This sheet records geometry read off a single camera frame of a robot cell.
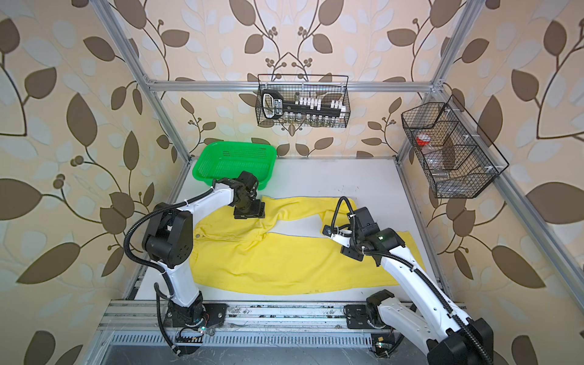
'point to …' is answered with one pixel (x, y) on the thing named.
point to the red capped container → (423, 139)
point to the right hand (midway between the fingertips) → (351, 240)
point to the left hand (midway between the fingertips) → (259, 213)
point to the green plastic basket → (226, 160)
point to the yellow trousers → (286, 249)
